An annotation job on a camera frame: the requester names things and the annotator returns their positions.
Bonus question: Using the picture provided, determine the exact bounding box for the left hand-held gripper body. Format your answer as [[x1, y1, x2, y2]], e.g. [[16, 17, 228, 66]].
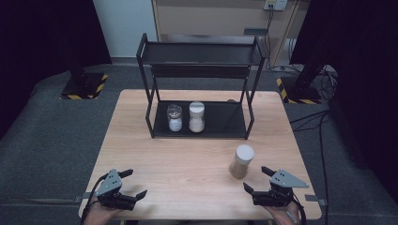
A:
[[94, 169, 136, 211]]

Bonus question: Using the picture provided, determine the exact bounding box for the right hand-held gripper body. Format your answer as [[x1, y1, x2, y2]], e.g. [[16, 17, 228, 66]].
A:
[[252, 169, 310, 208]]

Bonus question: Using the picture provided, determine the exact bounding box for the black metal two-tier rack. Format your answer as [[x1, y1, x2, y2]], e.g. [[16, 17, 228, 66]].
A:
[[135, 32, 268, 141]]

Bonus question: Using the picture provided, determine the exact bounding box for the glass jar with metal lid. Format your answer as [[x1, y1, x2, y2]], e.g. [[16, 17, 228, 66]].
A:
[[166, 104, 184, 132]]

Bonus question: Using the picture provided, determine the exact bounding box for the white-lid jar of white powder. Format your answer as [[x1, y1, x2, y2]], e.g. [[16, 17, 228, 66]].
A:
[[188, 100, 207, 133]]

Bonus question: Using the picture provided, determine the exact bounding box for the person's left hand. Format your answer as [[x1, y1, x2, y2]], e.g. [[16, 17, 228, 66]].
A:
[[83, 200, 124, 225]]

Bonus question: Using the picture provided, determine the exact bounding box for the person's right hand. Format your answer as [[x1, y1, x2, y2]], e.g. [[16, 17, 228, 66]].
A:
[[264, 202, 301, 225]]

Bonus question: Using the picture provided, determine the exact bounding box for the white-lid jar of brown powder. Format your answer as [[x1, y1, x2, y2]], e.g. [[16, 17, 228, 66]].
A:
[[228, 143, 255, 180]]

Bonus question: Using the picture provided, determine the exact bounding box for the black stand with striped base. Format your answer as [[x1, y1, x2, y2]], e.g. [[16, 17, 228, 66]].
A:
[[59, 54, 109, 101], [275, 62, 327, 105]]

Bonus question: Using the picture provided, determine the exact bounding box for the grey label on cabinet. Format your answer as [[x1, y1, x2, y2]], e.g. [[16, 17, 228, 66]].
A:
[[243, 27, 268, 37]]

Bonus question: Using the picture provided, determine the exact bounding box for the dark curtain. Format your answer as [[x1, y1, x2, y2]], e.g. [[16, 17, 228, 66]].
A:
[[289, 0, 398, 196], [0, 0, 113, 139]]

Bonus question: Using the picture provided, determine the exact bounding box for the beige wooden cabinet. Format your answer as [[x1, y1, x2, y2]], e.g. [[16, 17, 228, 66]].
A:
[[151, 0, 312, 68]]

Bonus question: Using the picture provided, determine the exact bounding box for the left hand-held gripper cable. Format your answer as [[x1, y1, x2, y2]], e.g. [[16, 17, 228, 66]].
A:
[[80, 174, 109, 225]]

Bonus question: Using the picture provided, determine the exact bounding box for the hand-held gripper cable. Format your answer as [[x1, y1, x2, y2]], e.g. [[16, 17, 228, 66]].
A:
[[292, 193, 308, 225], [80, 174, 109, 225]]

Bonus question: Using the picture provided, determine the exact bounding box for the grey metal table bracket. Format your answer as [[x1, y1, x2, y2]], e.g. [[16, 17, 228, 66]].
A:
[[304, 193, 329, 208]]

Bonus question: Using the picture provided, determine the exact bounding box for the right hand-held gripper cable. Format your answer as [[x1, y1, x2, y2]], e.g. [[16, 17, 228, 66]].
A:
[[292, 193, 308, 225]]

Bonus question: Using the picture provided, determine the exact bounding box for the black floor cable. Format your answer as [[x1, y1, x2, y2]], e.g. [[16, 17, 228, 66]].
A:
[[289, 109, 332, 225]]

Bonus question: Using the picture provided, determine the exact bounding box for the tangle of black cables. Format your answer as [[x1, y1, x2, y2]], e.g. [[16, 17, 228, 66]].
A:
[[314, 65, 340, 101]]

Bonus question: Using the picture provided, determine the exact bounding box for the black outlet cable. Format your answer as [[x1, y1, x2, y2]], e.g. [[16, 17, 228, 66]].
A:
[[263, 5, 302, 73]]

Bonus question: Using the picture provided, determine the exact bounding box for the white wall power outlet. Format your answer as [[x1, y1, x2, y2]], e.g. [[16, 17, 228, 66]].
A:
[[263, 0, 289, 12]]

